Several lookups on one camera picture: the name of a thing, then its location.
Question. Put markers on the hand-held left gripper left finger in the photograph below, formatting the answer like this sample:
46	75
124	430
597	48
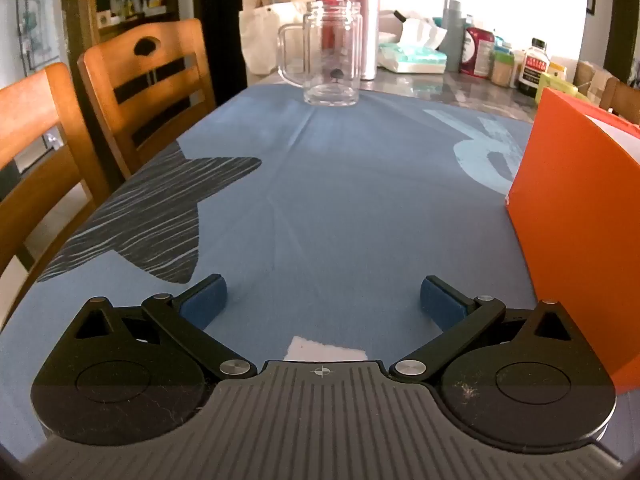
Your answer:
202	301

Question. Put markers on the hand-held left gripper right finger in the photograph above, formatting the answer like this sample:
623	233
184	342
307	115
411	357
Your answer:
440	301

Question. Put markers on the orange cardboard box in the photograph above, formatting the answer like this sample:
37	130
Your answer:
575	210

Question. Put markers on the white paper scrap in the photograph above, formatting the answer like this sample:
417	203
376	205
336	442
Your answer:
320	349

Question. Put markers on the green panda mug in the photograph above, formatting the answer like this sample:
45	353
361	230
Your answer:
550	87

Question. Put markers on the small green lid jar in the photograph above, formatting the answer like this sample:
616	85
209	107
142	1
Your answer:
502	67

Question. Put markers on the teal tissue pack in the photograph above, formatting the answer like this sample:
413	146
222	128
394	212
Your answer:
410	58

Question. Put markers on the dark bottle black cap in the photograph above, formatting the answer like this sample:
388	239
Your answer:
532	67

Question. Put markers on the red and white canister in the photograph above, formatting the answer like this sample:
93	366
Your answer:
477	52

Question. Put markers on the wooden dining chair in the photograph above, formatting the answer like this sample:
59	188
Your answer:
620	100
165	45
30	110

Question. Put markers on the yellow lid jar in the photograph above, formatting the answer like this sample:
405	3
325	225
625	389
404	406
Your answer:
557	71

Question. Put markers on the tall grey bottle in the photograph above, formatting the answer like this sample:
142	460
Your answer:
454	35

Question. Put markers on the brown cardboard box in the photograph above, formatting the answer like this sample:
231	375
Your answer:
592	80

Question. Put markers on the white tissue box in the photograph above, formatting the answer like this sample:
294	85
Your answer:
420	30

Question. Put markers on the white paper bag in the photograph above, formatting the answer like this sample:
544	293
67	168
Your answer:
260	35

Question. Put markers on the pink metal thermos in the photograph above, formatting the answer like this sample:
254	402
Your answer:
368	20

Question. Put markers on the dark wooden cabinet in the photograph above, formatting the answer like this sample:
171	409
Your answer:
85	0

